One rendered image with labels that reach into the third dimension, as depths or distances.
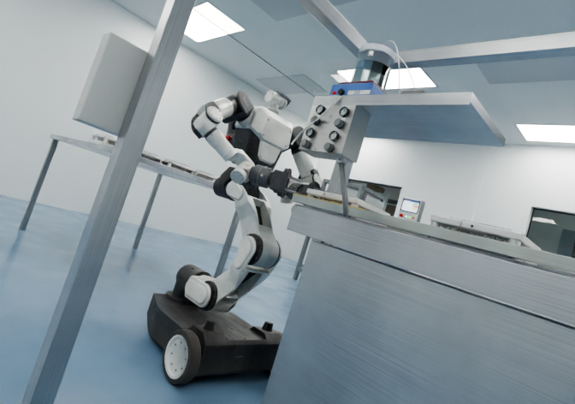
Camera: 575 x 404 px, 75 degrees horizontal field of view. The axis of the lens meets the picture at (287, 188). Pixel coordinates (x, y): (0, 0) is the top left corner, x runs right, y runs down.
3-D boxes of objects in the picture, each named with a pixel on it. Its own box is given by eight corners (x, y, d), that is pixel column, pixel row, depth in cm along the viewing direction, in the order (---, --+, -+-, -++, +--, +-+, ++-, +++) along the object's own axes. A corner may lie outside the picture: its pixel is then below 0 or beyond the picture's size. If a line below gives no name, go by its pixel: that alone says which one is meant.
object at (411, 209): (386, 251, 409) (401, 196, 415) (390, 252, 416) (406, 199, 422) (405, 257, 393) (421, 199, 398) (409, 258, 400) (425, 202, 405)
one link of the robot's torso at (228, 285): (188, 291, 187) (246, 227, 171) (220, 294, 201) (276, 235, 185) (196, 319, 177) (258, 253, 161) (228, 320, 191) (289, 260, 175)
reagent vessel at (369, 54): (340, 82, 156) (353, 41, 157) (360, 98, 166) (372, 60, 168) (372, 80, 145) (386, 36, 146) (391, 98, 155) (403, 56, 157)
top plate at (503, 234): (429, 220, 113) (430, 213, 114) (457, 235, 131) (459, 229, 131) (520, 240, 96) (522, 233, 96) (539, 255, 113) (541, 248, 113)
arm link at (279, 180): (293, 171, 162) (268, 163, 165) (289, 166, 153) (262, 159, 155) (284, 199, 161) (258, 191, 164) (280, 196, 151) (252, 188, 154)
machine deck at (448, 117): (311, 105, 153) (315, 96, 154) (360, 139, 180) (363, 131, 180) (469, 104, 109) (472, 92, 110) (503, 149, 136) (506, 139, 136)
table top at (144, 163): (50, 137, 328) (50, 133, 328) (162, 175, 406) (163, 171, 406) (115, 153, 223) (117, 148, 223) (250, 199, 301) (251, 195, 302)
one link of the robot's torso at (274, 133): (204, 156, 198) (226, 93, 201) (251, 175, 221) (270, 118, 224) (239, 162, 176) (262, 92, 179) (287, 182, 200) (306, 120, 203)
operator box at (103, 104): (71, 119, 105) (103, 33, 108) (129, 140, 117) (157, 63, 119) (77, 119, 101) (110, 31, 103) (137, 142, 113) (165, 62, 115)
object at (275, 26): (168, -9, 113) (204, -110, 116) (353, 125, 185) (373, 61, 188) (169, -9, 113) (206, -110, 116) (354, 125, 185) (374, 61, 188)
